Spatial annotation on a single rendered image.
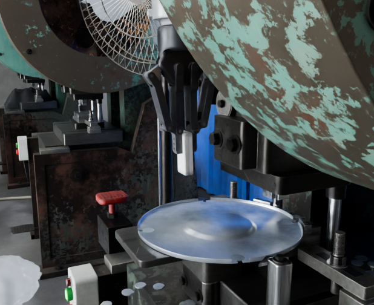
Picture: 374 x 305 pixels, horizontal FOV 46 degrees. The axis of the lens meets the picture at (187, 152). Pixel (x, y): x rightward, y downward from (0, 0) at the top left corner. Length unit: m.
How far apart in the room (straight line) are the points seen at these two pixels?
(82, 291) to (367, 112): 0.80
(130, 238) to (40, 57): 1.33
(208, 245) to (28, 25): 1.45
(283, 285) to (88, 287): 0.46
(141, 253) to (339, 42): 0.52
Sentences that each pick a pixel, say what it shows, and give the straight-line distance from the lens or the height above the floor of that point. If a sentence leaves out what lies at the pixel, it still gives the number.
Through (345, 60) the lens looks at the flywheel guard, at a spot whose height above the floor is 1.07.
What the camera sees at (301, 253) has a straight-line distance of 0.79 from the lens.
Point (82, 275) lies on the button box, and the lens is 0.99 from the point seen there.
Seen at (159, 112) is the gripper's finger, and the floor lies 0.99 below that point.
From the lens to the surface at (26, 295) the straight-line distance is 2.10.
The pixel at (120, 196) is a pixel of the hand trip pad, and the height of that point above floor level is 0.76.
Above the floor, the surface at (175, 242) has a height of 0.78.
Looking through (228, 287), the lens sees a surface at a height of 0.70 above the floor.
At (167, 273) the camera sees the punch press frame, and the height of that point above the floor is 0.64.
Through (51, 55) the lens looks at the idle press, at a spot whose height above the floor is 1.08.
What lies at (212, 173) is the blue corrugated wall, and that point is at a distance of 3.46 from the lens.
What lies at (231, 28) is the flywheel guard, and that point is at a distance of 0.31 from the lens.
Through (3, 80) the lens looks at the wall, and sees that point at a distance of 7.26.
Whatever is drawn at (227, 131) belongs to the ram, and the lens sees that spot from 0.75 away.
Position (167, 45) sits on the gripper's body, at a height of 1.09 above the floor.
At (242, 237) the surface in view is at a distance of 0.75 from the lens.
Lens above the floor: 1.08
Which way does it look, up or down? 12 degrees down
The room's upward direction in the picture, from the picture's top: straight up
